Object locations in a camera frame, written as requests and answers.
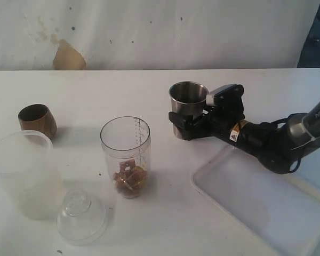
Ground white rectangular plastic tray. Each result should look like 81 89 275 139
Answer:
191 146 320 255

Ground translucent plastic tall container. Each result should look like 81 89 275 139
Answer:
0 130 63 220

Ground clear dome shaker lid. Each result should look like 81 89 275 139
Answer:
57 189 108 246

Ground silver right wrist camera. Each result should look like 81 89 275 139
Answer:
206 84 237 106

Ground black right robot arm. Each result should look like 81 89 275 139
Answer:
169 84 320 174

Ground clear plastic shaker cup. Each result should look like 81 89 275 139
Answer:
100 116 151 194

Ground brown wooden round cup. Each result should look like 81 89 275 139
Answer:
18 104 57 139

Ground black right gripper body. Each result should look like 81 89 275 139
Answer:
191 84 245 139

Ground stainless steel tumbler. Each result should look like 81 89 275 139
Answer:
169 81 209 140

